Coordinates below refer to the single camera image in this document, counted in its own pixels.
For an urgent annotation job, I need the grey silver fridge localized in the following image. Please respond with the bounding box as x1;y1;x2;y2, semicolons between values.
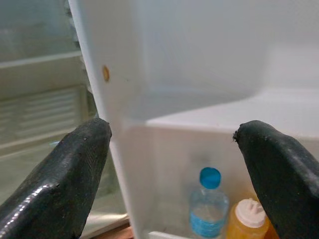
0;0;131;239

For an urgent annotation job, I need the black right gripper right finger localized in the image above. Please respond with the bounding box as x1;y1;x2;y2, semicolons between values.
233;120;319;239

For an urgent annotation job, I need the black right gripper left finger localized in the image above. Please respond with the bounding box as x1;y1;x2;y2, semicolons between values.
0;117;112;239

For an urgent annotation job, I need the clear water bottle blue cap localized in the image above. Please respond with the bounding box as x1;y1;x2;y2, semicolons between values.
189;167;229;239

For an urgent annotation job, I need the white fridge door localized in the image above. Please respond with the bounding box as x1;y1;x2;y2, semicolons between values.
68;0;319;239

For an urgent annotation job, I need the white door shelf rail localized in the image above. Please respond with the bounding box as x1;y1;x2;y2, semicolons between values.
147;231;175;239

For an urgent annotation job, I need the orange juice bottle white cap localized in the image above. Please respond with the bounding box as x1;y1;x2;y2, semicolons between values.
225;198;279;239

